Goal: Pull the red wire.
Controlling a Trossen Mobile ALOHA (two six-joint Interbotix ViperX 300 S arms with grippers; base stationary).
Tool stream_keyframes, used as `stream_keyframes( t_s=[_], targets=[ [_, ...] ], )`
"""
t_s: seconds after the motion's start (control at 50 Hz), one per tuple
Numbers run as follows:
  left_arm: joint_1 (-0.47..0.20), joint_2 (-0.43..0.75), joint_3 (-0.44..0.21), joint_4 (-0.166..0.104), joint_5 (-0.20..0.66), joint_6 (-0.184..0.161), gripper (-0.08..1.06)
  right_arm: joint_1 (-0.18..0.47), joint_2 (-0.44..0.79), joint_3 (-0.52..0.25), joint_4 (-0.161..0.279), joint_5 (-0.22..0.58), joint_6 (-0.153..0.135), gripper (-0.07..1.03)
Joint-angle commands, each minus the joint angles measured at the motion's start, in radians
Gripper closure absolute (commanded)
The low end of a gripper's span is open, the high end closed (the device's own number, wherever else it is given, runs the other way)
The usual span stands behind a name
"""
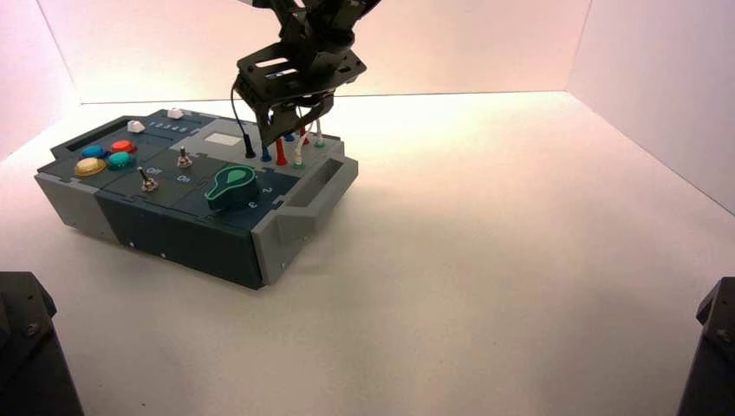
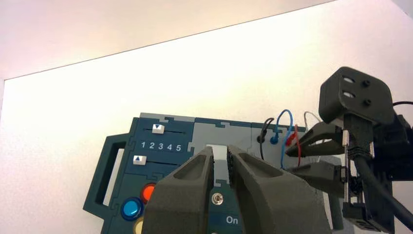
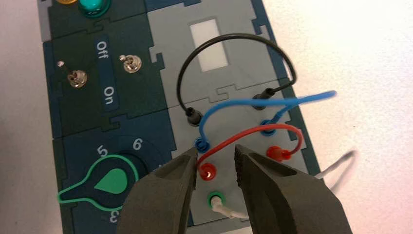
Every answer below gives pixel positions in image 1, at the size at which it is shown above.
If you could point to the blue push button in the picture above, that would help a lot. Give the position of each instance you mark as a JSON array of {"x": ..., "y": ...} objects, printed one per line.
[{"x": 94, "y": 152}]

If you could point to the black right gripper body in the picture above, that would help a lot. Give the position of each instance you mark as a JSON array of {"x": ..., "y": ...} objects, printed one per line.
[{"x": 310, "y": 77}]

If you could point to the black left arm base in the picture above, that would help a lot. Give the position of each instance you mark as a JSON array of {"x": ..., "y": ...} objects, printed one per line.
[{"x": 29, "y": 356}]

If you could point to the teal push button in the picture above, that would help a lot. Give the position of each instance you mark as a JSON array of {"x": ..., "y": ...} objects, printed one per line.
[{"x": 121, "y": 161}]

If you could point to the grey and teal task board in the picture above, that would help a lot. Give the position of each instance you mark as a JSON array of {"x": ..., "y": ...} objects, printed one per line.
[{"x": 184, "y": 229}]

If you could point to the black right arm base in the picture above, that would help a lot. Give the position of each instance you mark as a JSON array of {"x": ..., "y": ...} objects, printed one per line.
[{"x": 712, "y": 356}]

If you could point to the red push button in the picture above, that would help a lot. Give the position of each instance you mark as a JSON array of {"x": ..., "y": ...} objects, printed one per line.
[{"x": 123, "y": 146}]

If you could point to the green rotary knob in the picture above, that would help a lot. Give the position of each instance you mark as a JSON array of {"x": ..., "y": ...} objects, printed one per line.
[{"x": 231, "y": 189}]

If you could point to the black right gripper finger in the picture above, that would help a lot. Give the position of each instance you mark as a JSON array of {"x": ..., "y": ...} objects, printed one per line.
[
  {"x": 275, "y": 123},
  {"x": 314, "y": 112}
]

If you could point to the white slider knob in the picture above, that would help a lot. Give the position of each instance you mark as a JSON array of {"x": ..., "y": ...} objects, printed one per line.
[
  {"x": 136, "y": 126},
  {"x": 175, "y": 113}
]

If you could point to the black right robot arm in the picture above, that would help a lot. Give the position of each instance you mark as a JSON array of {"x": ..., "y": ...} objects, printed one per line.
[{"x": 321, "y": 23}]

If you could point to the yellow push button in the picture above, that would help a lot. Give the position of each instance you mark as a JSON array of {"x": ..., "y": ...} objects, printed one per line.
[{"x": 91, "y": 167}]

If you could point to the metal toggle switch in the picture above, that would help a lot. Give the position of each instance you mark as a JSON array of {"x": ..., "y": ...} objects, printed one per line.
[
  {"x": 184, "y": 160},
  {"x": 148, "y": 184}
]

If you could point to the white rectangular label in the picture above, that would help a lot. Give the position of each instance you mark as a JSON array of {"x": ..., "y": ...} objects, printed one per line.
[{"x": 223, "y": 139}]

